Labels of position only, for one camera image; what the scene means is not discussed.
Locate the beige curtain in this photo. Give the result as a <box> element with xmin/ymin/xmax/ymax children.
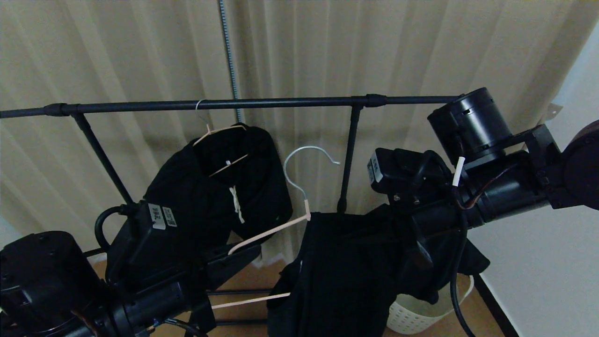
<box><xmin>0</xmin><ymin>0</ymin><xmax>599</xmax><ymax>263</ymax></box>

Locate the pink clothes hanger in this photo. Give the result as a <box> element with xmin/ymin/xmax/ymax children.
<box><xmin>193</xmin><ymin>99</ymin><xmax>248</xmax><ymax>177</ymax></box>
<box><xmin>211</xmin><ymin>146</ymin><xmax>341</xmax><ymax>310</ymax></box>

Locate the black garment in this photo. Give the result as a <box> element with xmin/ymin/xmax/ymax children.
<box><xmin>143</xmin><ymin>124</ymin><xmax>293</xmax><ymax>256</ymax></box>
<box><xmin>267</xmin><ymin>205</ymin><xmax>491</xmax><ymax>337</ymax></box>

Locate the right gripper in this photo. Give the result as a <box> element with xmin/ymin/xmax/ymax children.
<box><xmin>406</xmin><ymin>179</ymin><xmax>551</xmax><ymax>271</ymax></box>

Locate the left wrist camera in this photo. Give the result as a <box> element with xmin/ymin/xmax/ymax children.
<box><xmin>105</xmin><ymin>201</ymin><xmax>197</xmax><ymax>288</ymax></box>

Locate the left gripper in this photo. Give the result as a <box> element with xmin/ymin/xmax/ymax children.
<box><xmin>110</xmin><ymin>260</ymin><xmax>219</xmax><ymax>337</ymax></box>

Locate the white laundry basket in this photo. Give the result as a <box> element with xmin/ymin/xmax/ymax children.
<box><xmin>386</xmin><ymin>274</ymin><xmax>475</xmax><ymax>335</ymax></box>

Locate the black clothes rack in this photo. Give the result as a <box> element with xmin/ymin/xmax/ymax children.
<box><xmin>0</xmin><ymin>94</ymin><xmax>464</xmax><ymax>327</ymax></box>

